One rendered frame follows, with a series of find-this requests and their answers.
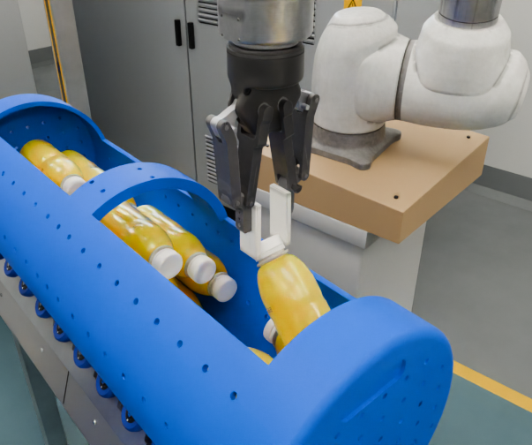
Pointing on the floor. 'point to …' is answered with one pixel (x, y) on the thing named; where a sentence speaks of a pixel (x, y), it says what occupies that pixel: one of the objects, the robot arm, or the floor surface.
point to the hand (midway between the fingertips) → (265, 222)
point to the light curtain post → (67, 54)
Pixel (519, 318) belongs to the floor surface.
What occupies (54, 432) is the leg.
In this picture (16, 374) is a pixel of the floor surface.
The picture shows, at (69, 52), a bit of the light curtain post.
